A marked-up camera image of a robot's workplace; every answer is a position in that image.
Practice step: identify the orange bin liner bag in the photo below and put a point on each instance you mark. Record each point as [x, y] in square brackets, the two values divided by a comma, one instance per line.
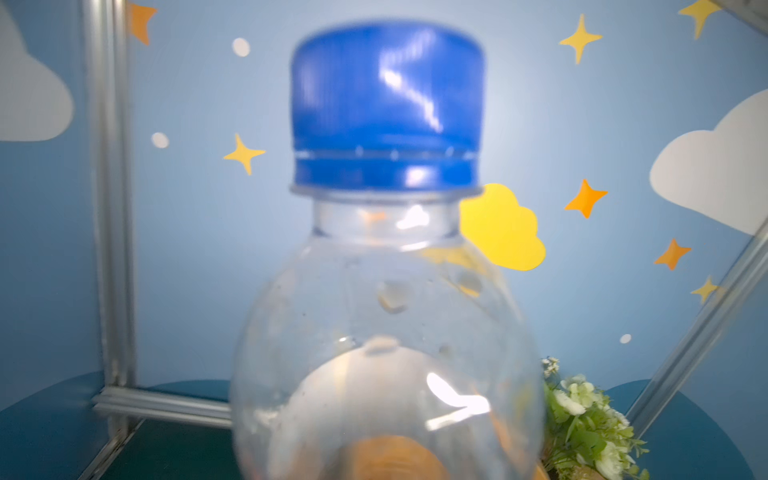
[400, 457]

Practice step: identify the aluminium frame left post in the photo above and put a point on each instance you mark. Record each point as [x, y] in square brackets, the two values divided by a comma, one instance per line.
[107, 50]

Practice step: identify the artificial white flower plant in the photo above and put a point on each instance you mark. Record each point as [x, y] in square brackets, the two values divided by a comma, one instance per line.
[585, 437]

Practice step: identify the aluminium frame right post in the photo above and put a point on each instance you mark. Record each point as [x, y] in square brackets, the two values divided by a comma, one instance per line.
[710, 324]

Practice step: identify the Pepsi bottle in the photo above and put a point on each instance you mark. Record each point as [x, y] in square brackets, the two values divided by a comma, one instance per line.
[387, 321]

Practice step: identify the aluminium frame post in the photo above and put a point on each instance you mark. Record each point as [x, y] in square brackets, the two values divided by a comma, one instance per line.
[107, 50]
[710, 324]

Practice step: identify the aluminium frame rear bar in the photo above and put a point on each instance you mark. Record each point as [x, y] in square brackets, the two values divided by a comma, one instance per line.
[143, 404]

